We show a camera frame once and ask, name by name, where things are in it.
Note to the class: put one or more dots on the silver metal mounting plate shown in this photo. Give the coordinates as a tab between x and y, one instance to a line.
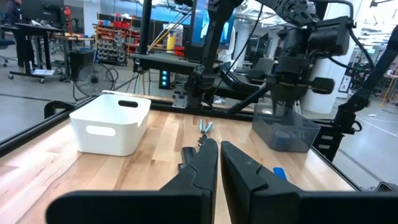
179	101

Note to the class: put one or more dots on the black metal table frame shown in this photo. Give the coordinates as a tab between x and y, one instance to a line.
31	131

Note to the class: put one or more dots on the black stand pole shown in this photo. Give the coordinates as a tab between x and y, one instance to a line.
145	25

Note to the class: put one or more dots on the blue mini stapler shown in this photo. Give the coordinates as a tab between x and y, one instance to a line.
279	172

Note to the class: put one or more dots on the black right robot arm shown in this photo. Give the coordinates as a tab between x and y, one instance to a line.
214	37

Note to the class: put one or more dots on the metal parts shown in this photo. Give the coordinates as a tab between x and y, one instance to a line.
202	140

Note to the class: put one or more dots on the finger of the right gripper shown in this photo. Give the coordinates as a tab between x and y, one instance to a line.
276	105
291	109

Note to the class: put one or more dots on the monitor with blue screen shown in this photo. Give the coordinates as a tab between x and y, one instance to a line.
197	21

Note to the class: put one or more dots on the black rolling desk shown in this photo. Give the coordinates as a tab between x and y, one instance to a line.
34	28

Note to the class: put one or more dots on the black office chair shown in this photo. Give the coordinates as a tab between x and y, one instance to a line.
264	67

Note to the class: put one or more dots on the black floor fan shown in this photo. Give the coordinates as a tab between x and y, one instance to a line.
93	79

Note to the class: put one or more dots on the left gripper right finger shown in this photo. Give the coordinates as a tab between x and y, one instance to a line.
242	186

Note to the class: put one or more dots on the yellow bottle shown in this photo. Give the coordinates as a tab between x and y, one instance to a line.
171	42

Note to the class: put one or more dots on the person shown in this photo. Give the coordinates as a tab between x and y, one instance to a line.
12	12

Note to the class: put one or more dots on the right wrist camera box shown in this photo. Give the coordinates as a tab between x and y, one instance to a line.
329	35

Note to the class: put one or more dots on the parts shelf with bins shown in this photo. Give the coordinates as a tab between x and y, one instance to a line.
112	43

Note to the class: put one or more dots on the black frame bracket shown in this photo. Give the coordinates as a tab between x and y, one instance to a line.
51	107

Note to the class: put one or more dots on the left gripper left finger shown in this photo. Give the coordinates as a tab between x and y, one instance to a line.
199	180

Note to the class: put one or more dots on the black monitor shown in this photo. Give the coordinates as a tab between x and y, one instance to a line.
43	11

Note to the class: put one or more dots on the silver stapler remover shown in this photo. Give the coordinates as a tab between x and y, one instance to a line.
201	126
209	127

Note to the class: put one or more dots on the white plastic bin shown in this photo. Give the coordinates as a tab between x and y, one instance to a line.
102	146

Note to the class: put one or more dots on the grey translucent plastic bin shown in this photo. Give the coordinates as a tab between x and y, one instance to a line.
295	140

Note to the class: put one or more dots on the black box blue lights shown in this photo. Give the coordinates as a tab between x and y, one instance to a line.
164	79

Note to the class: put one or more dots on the grey stand platform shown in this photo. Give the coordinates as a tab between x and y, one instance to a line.
164	62

